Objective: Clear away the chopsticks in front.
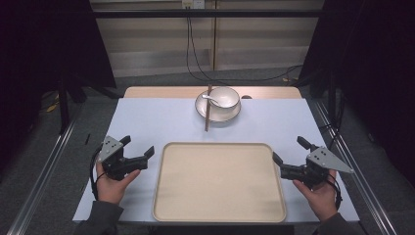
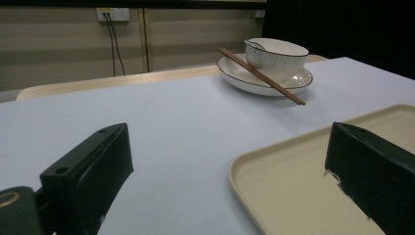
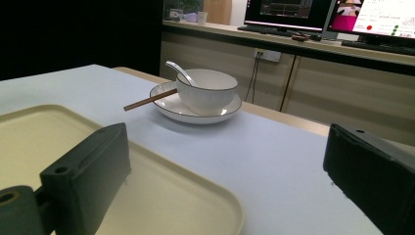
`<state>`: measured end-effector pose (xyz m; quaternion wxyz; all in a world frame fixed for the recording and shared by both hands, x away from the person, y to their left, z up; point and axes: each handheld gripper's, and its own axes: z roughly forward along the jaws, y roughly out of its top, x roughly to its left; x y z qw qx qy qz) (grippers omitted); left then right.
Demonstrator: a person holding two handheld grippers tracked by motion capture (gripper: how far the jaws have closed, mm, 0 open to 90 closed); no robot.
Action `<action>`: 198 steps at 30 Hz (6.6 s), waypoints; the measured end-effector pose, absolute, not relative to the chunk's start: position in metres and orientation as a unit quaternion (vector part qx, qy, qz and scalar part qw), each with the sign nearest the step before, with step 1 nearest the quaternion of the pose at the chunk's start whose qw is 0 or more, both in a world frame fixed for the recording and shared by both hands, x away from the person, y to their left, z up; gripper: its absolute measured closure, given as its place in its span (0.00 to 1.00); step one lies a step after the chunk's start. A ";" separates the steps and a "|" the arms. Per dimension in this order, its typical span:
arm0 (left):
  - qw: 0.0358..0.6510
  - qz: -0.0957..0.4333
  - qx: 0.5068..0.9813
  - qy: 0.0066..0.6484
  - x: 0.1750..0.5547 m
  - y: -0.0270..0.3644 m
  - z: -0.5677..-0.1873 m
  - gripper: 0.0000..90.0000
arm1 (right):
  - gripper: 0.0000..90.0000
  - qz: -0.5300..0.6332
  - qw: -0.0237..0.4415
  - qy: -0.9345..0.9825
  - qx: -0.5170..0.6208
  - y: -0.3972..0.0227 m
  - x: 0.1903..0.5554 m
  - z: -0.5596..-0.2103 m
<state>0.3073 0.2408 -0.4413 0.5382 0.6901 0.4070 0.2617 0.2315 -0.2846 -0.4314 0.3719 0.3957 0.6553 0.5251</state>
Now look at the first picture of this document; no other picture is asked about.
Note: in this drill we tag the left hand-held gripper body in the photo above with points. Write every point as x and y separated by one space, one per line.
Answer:
115 163

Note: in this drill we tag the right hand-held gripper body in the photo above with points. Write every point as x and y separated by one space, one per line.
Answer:
313 171

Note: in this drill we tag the person's left hand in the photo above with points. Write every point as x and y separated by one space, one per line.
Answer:
110 189

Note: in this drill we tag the person's right hand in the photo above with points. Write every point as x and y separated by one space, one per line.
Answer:
321 199

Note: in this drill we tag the pale blue table mat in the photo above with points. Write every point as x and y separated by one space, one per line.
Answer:
156 120

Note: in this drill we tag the small black stick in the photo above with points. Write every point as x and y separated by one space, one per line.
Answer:
87 138

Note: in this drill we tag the beige plastic tray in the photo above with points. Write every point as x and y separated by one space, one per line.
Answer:
218 182

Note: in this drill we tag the small dark round thing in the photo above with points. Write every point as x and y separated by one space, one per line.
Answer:
246 97

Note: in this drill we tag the black metal stand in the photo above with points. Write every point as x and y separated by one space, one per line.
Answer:
63 107

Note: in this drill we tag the white ceramic plate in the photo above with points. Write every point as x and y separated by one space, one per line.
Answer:
221 116

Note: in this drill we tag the brown wooden chopstick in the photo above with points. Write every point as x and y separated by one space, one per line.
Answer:
208 104
207 111

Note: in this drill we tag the white ceramic spoon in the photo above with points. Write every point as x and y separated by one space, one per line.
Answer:
206 96

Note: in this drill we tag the white ceramic bowl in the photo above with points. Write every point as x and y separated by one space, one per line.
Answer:
228 96

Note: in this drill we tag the black curtain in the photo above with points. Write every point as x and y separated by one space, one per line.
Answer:
375 65
39 49

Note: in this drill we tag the black horizontal bar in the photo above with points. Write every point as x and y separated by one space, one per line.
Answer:
208 13

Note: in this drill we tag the metal floor rail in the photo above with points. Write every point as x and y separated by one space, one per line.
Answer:
39 186
359 169

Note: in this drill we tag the white wall socket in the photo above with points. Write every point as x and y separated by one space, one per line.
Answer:
193 3

